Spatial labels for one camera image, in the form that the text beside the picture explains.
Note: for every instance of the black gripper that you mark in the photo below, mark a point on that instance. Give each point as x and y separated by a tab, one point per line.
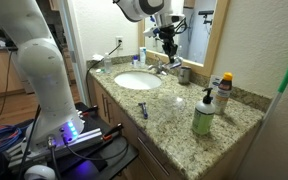
166	34

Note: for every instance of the small white tube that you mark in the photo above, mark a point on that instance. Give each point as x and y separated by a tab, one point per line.
173	65

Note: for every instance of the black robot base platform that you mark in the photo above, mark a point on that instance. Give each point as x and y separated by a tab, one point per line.
100	158

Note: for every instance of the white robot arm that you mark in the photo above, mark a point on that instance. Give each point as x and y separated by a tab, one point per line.
43	64

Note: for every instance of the white sink basin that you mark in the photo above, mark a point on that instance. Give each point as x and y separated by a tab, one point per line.
138	80

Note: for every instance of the white blue tube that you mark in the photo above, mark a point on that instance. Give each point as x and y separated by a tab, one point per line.
214	82

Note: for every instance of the chrome faucet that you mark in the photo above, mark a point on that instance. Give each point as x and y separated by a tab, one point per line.
160	67

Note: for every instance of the grey metal cup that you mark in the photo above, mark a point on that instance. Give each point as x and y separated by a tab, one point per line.
184	75

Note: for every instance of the wood framed mirror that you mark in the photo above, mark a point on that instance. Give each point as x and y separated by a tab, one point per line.
201	32

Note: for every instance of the white bottle blue cap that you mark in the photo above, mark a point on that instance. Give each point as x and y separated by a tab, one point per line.
135	61

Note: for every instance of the blue razor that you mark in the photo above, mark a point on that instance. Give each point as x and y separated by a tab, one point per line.
144	109

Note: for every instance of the orange cap spray can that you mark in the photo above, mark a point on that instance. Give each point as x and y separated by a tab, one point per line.
223	93

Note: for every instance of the green soap pump bottle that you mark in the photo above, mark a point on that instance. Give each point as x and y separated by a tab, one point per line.
203	114

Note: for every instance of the clear spray bottle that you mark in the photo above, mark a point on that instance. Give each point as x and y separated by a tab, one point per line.
107	63

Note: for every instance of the white contact lens case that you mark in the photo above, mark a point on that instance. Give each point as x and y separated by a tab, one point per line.
99	70

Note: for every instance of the white paper packets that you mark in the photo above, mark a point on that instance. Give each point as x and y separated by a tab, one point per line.
97	57

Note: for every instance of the wooden vanity cabinet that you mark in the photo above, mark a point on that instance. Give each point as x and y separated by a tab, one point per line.
168	148

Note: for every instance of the white wall outlet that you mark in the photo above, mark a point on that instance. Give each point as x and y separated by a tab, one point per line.
119	41

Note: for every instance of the green white mop handle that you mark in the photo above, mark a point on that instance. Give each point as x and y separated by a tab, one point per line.
282	87

